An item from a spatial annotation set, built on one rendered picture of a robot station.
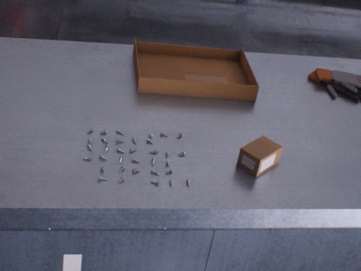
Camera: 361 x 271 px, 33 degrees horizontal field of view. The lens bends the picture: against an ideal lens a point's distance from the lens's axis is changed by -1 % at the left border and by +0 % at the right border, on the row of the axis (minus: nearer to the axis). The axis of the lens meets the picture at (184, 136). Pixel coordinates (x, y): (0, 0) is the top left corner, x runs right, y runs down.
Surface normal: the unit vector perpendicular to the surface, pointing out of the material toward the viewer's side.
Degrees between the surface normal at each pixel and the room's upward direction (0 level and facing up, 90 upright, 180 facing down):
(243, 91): 90
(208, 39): 0
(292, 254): 90
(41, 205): 0
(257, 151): 0
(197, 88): 90
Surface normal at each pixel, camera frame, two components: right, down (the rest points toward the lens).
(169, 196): 0.15, -0.82
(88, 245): 0.17, 0.57
